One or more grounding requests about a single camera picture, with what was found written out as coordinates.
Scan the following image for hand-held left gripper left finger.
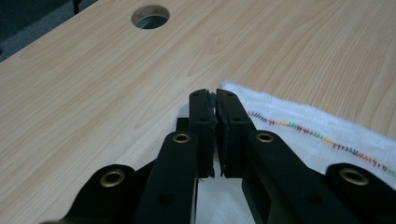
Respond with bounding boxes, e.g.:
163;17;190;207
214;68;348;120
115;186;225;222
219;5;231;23
176;89;217;179

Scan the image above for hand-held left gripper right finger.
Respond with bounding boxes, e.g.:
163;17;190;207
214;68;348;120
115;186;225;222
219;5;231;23
216;88;257;179

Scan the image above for white cloth with colourful stitching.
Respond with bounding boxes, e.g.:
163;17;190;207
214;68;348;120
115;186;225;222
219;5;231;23
171;81;396;224

